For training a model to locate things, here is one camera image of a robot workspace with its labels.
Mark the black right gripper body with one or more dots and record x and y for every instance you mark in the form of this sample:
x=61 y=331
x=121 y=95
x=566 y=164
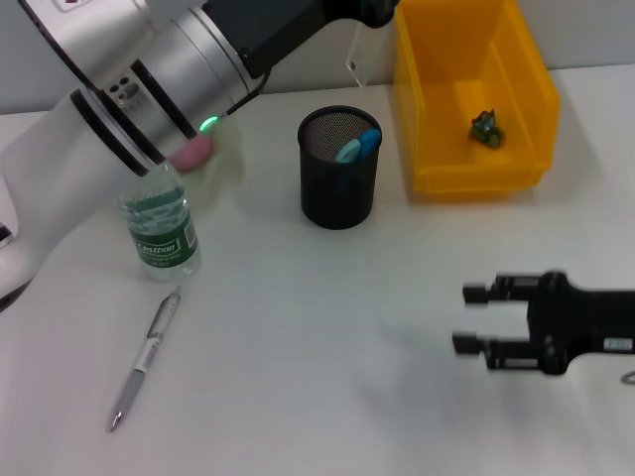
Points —
x=585 y=322

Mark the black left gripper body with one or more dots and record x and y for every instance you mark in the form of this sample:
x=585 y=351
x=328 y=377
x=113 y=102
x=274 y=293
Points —
x=278 y=30

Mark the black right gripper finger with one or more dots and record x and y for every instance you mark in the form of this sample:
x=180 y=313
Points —
x=506 y=286
x=501 y=353

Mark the clear plastic ruler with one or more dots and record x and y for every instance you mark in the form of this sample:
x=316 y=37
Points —
x=358 y=54

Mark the blue scissors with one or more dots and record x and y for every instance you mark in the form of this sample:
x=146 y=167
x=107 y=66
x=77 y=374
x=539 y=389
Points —
x=364 y=141

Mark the pink peach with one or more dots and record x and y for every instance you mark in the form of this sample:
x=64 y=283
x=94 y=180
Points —
x=193 y=154

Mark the green plastic wrapper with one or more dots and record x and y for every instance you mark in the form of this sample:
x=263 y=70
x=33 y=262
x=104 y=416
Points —
x=487 y=130

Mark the clear green-label water bottle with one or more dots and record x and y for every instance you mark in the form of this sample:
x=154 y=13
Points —
x=159 y=233

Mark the silver pen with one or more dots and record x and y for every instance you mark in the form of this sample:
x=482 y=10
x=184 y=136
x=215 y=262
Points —
x=144 y=357

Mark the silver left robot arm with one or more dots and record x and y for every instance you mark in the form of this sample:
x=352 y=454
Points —
x=124 y=74

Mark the black mesh pen holder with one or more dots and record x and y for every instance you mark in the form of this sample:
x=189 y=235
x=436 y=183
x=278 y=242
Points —
x=337 y=198

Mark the yellow plastic bin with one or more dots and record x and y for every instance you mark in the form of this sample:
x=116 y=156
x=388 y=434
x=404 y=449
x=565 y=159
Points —
x=446 y=149

